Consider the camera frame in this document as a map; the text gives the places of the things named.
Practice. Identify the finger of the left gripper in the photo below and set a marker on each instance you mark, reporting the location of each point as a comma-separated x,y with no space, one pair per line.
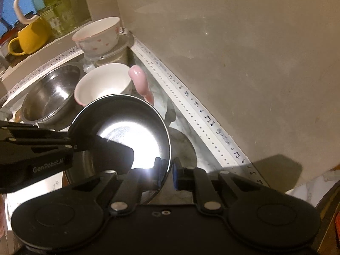
95,154

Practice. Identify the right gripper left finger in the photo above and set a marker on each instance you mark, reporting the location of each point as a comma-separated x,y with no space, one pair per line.
136,182

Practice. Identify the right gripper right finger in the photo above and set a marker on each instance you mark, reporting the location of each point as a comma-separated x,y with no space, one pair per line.
196,181

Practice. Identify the pink child's steel bowl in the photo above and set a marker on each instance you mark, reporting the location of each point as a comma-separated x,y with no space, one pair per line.
129,119

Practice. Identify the large stainless steel bowl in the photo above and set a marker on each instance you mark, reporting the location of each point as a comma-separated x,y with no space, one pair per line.
50,100

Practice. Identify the white ceramic floral bowl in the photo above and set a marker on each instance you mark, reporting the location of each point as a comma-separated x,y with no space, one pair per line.
112,78

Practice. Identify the white music-note edge strip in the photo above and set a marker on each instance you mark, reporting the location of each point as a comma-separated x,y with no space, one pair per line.
214,147

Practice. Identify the clear plastic lidded container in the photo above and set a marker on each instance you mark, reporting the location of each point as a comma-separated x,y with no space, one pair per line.
119,54

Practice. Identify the yellow ceramic mug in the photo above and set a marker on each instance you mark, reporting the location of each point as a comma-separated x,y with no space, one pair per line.
31,38

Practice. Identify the white floral bowl on container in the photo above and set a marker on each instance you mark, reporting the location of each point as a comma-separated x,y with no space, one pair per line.
99,37

